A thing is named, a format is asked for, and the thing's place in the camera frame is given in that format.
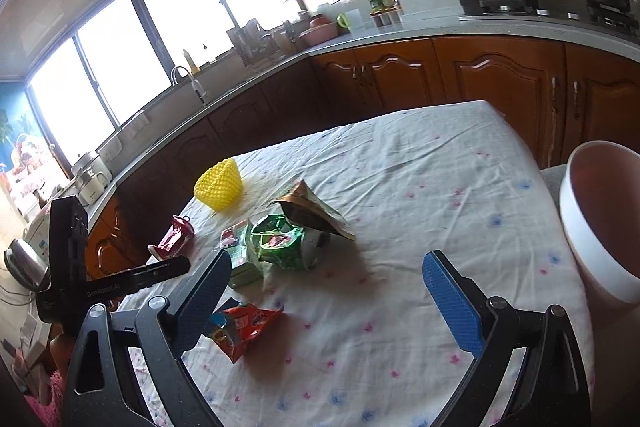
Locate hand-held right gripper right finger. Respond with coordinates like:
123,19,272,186
422,249,593,427

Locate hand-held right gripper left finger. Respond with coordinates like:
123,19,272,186
62,249,233,427

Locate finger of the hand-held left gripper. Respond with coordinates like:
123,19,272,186
122,255,192,290

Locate crushed red can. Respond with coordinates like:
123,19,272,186
148,215,196,260

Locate orange snack packet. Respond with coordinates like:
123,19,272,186
202,299,285,363

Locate green cardboard box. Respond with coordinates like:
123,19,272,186
220,219,266,290

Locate yellow foam fruit net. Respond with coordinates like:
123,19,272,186
193,158,242,213

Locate green snack bag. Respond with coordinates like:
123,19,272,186
248,213,332,271
276,179,357,241

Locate pink and white bin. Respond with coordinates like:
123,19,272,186
558,140,640,305

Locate person's left forearm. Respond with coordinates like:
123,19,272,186
22,332,76,427

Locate steel kettle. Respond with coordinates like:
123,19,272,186
4,237,51,292

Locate white rice cooker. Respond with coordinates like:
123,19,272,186
70,151,113,206

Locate white dish cloth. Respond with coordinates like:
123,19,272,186
97,134,123,158

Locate floral white tablecloth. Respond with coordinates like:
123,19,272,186
112,100,596,427

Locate chrome kitchen faucet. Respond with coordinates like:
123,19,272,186
170,66,207,106

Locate kitchen window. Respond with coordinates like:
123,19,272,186
25,0,311,168

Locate wooden lower cabinets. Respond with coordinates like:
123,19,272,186
85,39,640,278

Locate dish rack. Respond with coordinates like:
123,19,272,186
227,19,281,68

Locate grey kitchen countertop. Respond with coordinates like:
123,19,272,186
75,14,640,218

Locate pink basin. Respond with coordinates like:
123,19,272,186
297,14,338,48

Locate gas stove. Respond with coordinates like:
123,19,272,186
460,0,640,38

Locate row of condiment bottles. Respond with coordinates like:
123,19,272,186
366,0,403,28

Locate colourful wall poster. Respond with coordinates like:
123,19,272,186
0,92,66,208

